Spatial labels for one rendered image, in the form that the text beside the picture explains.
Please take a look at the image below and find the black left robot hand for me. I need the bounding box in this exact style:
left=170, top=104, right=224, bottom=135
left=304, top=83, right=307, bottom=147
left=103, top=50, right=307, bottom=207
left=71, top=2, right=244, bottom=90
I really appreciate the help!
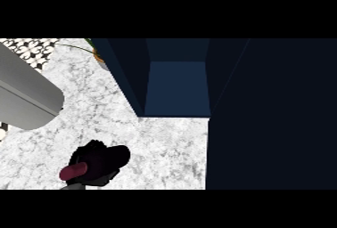
left=66, top=139, right=121, bottom=188

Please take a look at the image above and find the dark wine bottle, maroon cap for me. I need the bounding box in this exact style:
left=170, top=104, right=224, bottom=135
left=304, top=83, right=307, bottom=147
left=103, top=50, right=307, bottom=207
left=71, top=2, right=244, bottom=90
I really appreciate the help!
left=57, top=144, right=133, bottom=182

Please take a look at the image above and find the dark blue open cabinet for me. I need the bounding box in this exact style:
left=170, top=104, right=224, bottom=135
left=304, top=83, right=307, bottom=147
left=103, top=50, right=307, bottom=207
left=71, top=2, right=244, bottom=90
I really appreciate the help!
left=90, top=37, right=211, bottom=118

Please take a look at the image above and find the dark navy cabinet door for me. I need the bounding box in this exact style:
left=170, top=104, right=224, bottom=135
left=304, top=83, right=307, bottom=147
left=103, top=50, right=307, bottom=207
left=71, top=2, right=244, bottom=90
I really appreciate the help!
left=204, top=37, right=337, bottom=191

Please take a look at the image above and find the green plant in orange pot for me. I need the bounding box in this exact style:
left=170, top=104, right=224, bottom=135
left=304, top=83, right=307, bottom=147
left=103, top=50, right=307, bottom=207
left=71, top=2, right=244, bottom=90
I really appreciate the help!
left=54, top=37, right=111, bottom=71

